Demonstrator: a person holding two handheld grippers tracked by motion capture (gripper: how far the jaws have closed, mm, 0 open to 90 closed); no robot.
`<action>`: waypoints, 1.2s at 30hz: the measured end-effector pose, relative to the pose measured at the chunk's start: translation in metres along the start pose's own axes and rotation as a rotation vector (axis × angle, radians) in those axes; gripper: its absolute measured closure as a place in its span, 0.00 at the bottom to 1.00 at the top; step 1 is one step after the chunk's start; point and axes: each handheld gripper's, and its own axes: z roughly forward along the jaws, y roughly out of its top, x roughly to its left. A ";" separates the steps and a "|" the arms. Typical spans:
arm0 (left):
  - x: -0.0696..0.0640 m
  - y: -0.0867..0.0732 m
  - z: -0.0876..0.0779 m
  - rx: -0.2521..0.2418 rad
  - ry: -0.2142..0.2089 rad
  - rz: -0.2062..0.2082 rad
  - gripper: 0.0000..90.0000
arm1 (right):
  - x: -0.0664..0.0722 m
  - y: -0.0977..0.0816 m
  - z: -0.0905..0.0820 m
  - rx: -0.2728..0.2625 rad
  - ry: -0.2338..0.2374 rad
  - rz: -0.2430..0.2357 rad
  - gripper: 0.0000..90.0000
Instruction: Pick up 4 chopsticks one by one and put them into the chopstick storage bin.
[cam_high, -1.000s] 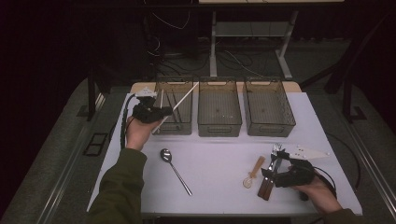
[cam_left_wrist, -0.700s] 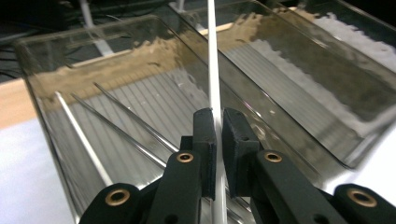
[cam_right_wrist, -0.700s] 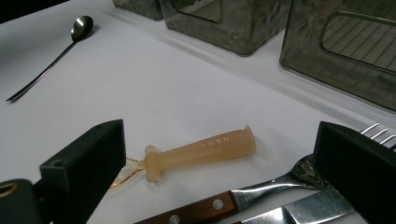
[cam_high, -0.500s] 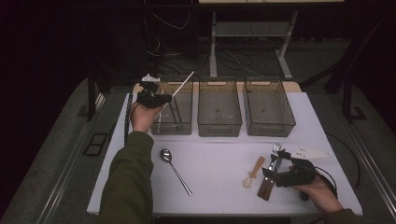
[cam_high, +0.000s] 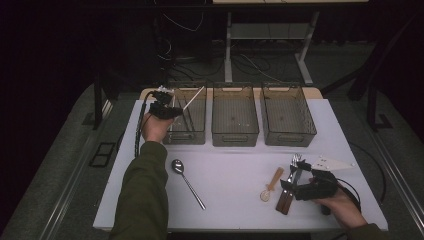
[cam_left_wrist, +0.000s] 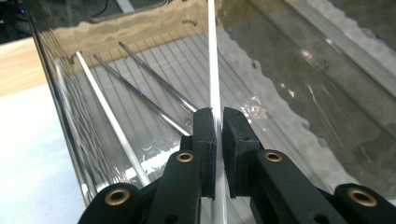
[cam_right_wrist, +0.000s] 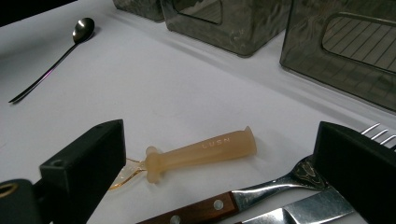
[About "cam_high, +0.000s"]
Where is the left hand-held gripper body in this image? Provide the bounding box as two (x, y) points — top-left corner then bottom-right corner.
(148, 85), (177, 120)

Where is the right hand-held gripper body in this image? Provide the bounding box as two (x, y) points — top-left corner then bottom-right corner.
(293, 155), (355, 216)

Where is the wooden spoon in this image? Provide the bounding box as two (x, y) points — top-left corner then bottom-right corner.
(259, 167), (285, 203)

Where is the transparent grey plastic bin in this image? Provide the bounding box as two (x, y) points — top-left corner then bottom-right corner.
(211, 82), (260, 148)
(157, 81), (208, 146)
(259, 82), (318, 148)

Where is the metal spoon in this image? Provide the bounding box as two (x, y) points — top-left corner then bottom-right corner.
(171, 158), (207, 211)

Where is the person's left hand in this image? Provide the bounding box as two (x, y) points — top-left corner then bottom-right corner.
(141, 111), (175, 144)

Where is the person's right hand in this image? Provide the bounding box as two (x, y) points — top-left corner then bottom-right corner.
(309, 176), (368, 230)

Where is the white table sheet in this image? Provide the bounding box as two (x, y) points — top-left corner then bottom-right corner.
(92, 98), (389, 233)

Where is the large black metal stand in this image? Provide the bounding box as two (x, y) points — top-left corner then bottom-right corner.
(319, 9), (424, 133)

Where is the left hand-held gripper black cable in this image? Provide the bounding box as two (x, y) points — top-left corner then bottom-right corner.
(134, 90), (158, 158)

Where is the hand-held gripper black cable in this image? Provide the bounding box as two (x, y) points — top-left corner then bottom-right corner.
(336, 179), (362, 213)
(134, 90), (158, 158)

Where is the right hand-held gripper black cable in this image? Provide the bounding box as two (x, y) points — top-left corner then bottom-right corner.
(336, 179), (362, 213)

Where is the tangle of floor cables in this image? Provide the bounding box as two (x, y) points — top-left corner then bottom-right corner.
(158, 36), (301, 84)

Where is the thin black floor cable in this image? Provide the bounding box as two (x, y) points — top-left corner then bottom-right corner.
(348, 141), (388, 205)

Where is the white metal table frame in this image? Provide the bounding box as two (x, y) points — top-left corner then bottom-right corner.
(212, 0), (369, 86)

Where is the hanging white cable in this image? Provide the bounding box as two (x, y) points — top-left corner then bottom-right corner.
(154, 0), (205, 33)

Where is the aluminium floor rail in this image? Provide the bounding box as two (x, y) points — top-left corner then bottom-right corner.
(364, 123), (424, 229)
(43, 99), (114, 240)

